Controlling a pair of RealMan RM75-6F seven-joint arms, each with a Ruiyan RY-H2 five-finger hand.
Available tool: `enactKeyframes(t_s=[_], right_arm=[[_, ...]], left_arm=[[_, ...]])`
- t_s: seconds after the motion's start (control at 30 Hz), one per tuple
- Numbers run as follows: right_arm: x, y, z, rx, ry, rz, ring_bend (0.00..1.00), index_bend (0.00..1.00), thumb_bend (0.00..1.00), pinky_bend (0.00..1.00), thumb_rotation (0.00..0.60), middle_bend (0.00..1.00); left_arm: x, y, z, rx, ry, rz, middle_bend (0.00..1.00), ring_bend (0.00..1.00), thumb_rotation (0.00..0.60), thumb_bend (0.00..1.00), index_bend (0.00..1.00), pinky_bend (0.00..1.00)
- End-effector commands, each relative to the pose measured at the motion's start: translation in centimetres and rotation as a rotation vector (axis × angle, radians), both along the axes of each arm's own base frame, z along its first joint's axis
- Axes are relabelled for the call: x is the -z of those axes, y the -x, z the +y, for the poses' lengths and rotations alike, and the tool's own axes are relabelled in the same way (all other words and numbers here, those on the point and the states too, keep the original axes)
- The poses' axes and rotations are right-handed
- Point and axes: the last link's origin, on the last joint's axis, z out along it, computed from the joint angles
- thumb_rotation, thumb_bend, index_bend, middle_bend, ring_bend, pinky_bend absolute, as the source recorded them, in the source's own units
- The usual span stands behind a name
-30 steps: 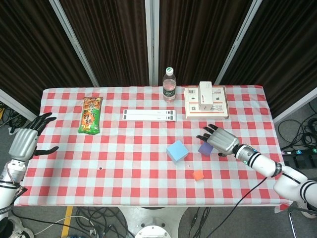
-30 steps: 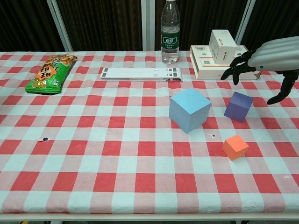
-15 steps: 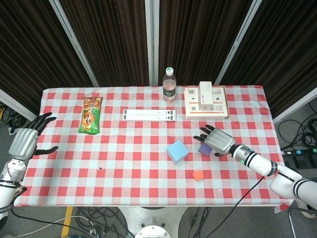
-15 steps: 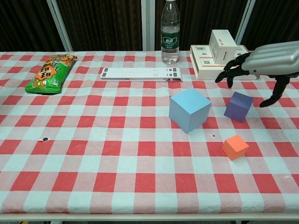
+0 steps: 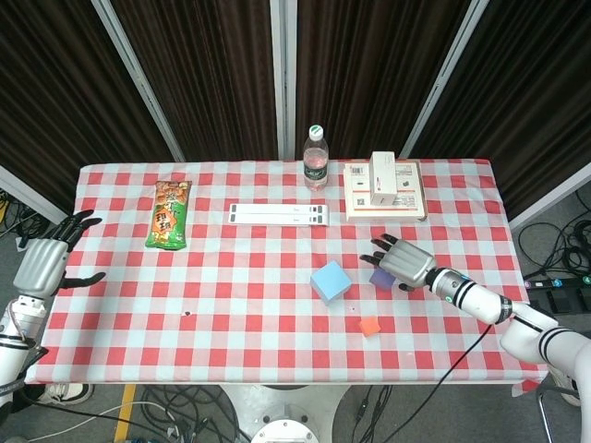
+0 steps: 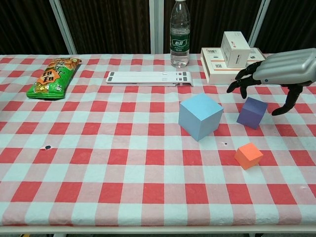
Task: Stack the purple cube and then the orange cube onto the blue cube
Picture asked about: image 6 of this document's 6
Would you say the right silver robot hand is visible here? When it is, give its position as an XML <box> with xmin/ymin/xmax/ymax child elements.
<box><xmin>226</xmin><ymin>47</ymin><xmax>316</xmax><ymax>116</ymax></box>

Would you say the purple cube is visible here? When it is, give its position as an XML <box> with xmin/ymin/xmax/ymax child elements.
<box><xmin>236</xmin><ymin>97</ymin><xmax>269</xmax><ymax>130</ymax></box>

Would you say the orange cube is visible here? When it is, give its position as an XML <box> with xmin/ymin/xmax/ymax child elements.
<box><xmin>234</xmin><ymin>142</ymin><xmax>264</xmax><ymax>170</ymax></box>

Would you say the small white box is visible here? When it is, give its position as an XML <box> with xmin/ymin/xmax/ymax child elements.
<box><xmin>220</xmin><ymin>31</ymin><xmax>251</xmax><ymax>69</ymax></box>

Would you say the flat white orange box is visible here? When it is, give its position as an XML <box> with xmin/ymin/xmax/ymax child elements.
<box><xmin>200</xmin><ymin>47</ymin><xmax>267</xmax><ymax>85</ymax></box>

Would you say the blue cube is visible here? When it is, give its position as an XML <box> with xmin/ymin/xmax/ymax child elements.
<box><xmin>178</xmin><ymin>93</ymin><xmax>224</xmax><ymax>142</ymax></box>

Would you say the clear water bottle green label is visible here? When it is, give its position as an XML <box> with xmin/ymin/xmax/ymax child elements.
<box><xmin>169</xmin><ymin>0</ymin><xmax>191</xmax><ymax>69</ymax></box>

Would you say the white flat long box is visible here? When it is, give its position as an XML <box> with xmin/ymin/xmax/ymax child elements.
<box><xmin>106</xmin><ymin>71</ymin><xmax>194</xmax><ymax>87</ymax></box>

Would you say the red white checkered tablecloth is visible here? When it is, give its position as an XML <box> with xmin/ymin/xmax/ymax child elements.
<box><xmin>0</xmin><ymin>53</ymin><xmax>316</xmax><ymax>227</ymax></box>

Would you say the green snack bag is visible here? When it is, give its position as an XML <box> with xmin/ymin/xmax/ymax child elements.
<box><xmin>26</xmin><ymin>57</ymin><xmax>82</xmax><ymax>101</ymax></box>

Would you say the white aluminium partition post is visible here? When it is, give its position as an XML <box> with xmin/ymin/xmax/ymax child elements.
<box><xmin>48</xmin><ymin>0</ymin><xmax>78</xmax><ymax>55</ymax></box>
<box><xmin>248</xmin><ymin>0</ymin><xmax>271</xmax><ymax>47</ymax></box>
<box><xmin>149</xmin><ymin>0</ymin><xmax>164</xmax><ymax>54</ymax></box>

